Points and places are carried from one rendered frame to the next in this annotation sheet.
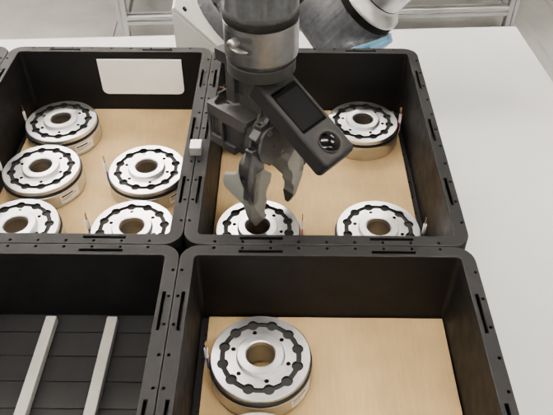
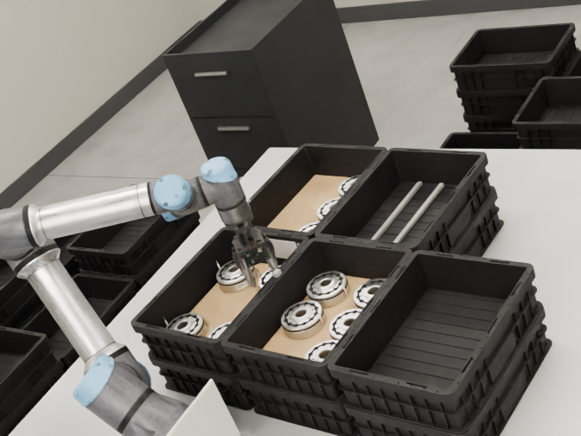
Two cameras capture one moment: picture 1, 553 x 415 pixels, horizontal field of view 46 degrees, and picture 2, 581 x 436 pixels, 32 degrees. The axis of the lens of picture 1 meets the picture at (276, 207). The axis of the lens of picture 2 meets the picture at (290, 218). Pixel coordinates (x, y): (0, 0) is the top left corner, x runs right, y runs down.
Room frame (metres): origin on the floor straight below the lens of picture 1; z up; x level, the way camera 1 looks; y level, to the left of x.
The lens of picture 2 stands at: (1.96, 1.59, 2.25)
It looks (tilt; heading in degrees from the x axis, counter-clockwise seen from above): 31 degrees down; 226
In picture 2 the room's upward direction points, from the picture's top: 22 degrees counter-clockwise
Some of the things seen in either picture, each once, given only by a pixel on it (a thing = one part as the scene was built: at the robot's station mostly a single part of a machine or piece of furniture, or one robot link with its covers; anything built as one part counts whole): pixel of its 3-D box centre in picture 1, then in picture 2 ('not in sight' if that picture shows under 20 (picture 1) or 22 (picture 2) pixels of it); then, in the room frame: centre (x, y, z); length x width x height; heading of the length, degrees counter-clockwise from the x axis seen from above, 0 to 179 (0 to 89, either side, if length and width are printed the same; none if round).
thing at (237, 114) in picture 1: (257, 102); (246, 238); (0.59, 0.02, 1.02); 0.09 x 0.08 x 0.12; 48
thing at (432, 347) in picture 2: not in sight; (438, 337); (0.66, 0.55, 0.87); 0.40 x 0.30 x 0.11; 179
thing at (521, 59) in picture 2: not in sight; (523, 96); (-1.12, -0.13, 0.37); 0.40 x 0.30 x 0.45; 93
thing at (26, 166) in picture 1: (40, 166); (349, 323); (0.66, 0.31, 0.86); 0.05 x 0.05 x 0.01
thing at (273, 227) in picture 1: (257, 226); not in sight; (0.55, 0.02, 0.86); 0.05 x 0.05 x 0.01
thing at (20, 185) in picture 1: (41, 169); (350, 323); (0.66, 0.31, 0.86); 0.10 x 0.10 x 0.01
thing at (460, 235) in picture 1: (318, 136); (221, 283); (0.66, -0.05, 0.92); 0.40 x 0.30 x 0.02; 179
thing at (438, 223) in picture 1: (317, 167); (229, 299); (0.66, -0.05, 0.87); 0.40 x 0.30 x 0.11; 179
